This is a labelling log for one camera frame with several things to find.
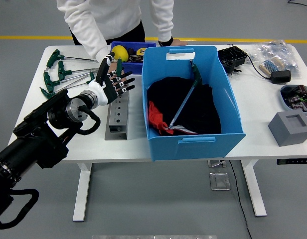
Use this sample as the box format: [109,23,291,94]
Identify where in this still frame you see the person's right hand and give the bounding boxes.
[108,61,126,75]

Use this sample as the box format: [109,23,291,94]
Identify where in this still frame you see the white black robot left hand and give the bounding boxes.
[88,51,136,106]

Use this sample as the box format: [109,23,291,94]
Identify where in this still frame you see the small green T-handle hex key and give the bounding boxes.
[115,56,123,77]

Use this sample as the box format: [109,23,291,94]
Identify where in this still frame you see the grey metal tool stand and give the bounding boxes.
[105,89,130,140]

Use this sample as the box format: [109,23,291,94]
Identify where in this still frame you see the large green T-handle hex key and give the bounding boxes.
[167,59,203,129]

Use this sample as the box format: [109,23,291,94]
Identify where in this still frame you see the large light blue box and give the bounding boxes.
[141,45,246,162]

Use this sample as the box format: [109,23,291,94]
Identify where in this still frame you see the black wristband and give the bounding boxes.
[157,36,174,48]

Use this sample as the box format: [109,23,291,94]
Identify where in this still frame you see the small dark blue bin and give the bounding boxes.
[110,41,157,75]

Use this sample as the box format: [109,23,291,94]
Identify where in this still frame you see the dark hardware pieces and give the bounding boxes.
[127,47,145,63]

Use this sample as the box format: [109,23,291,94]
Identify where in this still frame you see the person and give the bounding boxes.
[56,0,188,75]

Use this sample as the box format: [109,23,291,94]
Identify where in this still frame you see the black plastic tray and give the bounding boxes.
[217,46,249,74]

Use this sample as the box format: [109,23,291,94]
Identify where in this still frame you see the red cloth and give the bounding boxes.
[148,101,174,136]

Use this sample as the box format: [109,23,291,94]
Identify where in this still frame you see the black cloth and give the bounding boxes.
[146,77,222,136]

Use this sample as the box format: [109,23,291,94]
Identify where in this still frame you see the clear plastic component bags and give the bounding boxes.
[247,39,301,78]

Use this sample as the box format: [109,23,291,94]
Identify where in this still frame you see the beige resistor tape strip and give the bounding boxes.
[258,56,286,77]

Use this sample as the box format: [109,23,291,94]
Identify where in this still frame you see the black power adapter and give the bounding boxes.
[271,70,292,85]

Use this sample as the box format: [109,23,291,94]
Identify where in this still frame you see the white table leg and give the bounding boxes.
[240,159,268,217]
[72,163,92,223]

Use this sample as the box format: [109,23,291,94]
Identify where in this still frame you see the small metal floor plate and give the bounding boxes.
[207,160,227,168]

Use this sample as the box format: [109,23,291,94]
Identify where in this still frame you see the light blue parts dish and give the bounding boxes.
[279,84,307,113]

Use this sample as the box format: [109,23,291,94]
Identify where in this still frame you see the grey block with square recess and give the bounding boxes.
[268,111,307,147]

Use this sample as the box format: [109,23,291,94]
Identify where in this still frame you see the square metal floor plate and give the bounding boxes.
[209,172,231,191]

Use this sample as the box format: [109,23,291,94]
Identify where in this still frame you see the black table control panel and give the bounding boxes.
[276,158,307,165]

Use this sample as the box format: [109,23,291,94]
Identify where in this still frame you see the short green T-handle hex key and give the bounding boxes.
[55,71,96,92]

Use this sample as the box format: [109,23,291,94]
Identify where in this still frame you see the black adapter cable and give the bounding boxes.
[245,53,273,80]

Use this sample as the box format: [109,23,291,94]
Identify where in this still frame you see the black floor cable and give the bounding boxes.
[228,160,253,239]
[287,0,307,12]

